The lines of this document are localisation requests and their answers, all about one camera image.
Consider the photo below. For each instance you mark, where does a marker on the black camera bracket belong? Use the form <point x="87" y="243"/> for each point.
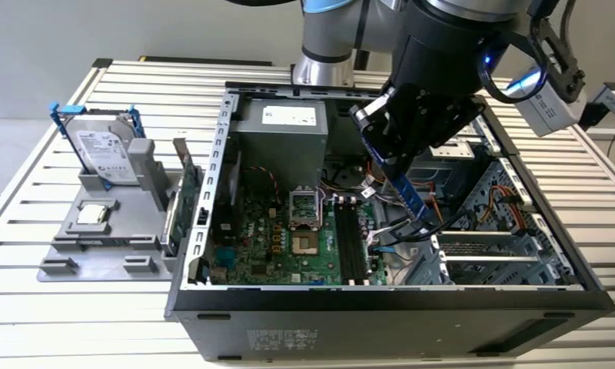
<point x="569" y="73"/>

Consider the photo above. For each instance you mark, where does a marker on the green graphics card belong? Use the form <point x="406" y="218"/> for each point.
<point x="187" y="200"/>

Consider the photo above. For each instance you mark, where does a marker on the green motherboard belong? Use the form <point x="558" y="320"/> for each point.
<point x="259" y="246"/>

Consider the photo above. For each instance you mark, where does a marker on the silver disk bay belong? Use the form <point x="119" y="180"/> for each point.
<point x="492" y="258"/>

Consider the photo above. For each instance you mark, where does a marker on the hard disk in blue carrier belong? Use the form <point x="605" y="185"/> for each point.
<point x="103" y="150"/>

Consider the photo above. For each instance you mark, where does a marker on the grey parts rack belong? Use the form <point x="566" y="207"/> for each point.
<point x="128" y="215"/>

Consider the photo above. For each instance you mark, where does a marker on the blue expansion slot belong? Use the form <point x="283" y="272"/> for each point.
<point x="224" y="257"/>

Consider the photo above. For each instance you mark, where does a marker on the CPU socket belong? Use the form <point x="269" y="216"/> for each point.
<point x="304" y="243"/>

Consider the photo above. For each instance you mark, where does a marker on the black PC case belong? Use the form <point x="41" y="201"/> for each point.
<point x="338" y="330"/>

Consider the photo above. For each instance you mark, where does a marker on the grey power supply unit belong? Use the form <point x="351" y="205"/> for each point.
<point x="281" y="153"/>

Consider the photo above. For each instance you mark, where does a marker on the black case fan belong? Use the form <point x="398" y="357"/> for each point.
<point x="228" y="200"/>

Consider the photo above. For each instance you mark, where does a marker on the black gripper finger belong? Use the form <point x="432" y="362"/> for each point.
<point x="451" y="115"/>
<point x="402" y="123"/>

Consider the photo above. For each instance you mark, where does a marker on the silver CPU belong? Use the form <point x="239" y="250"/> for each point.
<point x="92" y="214"/>

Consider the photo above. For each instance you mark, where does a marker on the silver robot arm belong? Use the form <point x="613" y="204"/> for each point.
<point x="328" y="34"/>

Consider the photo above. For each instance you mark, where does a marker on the black yellow bar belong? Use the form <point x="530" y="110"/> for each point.
<point x="209" y="60"/>

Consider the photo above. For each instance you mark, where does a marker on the multicolour motherboard power bundle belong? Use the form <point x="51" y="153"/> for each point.
<point x="348" y="189"/>

